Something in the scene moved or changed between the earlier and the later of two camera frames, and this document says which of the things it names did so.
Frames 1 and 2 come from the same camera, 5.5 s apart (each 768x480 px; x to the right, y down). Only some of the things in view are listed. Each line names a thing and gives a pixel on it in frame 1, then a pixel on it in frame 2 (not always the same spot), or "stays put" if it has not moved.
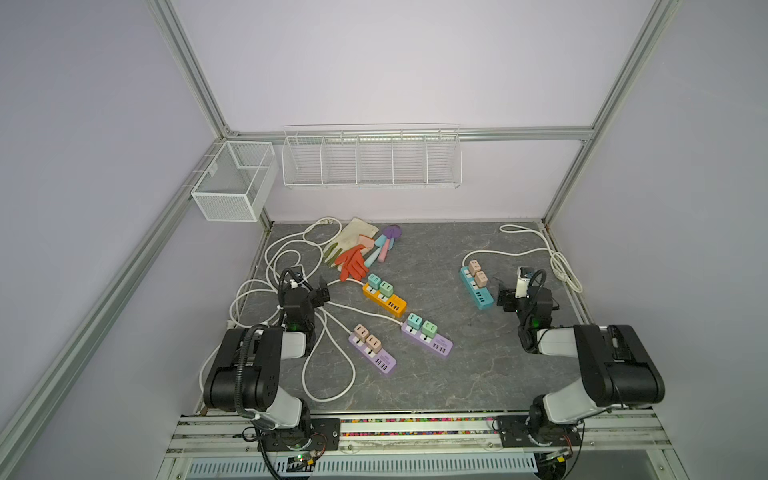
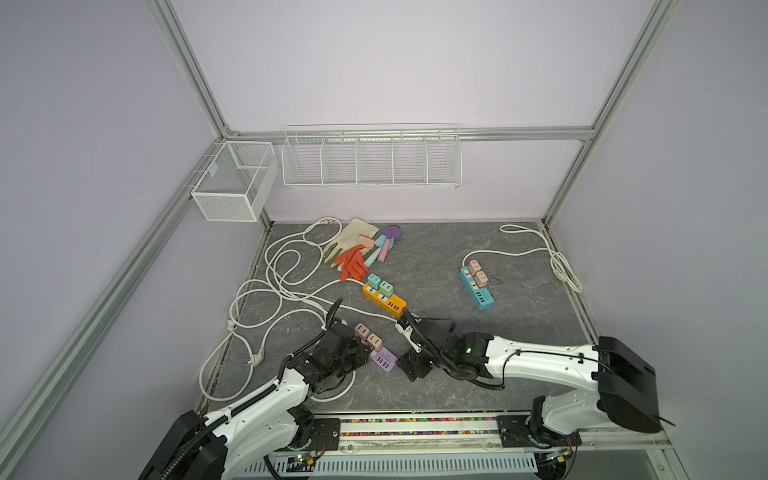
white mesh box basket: [237, 185] stays put
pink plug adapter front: [374, 343] stays put
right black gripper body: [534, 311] to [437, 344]
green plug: [386, 289] stays put
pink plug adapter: [361, 332] stays put
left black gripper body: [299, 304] to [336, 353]
